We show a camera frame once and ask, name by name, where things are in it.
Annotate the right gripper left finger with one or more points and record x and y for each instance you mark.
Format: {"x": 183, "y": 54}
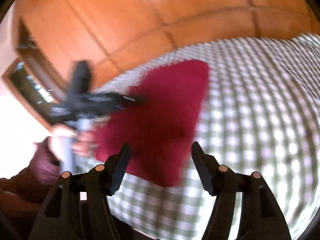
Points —
{"x": 77, "y": 208}

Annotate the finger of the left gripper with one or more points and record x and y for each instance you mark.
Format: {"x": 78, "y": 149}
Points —
{"x": 127, "y": 100}

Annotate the dark red sweater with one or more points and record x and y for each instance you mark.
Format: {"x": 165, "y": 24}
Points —
{"x": 160, "y": 126}

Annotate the person's left hand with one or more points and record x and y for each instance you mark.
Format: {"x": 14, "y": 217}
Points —
{"x": 64, "y": 139}

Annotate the wooden framed doorway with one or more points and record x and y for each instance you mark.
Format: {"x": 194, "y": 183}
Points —
{"x": 31, "y": 78}

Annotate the green white checkered bedspread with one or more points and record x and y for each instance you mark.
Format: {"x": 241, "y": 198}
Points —
{"x": 261, "y": 113}

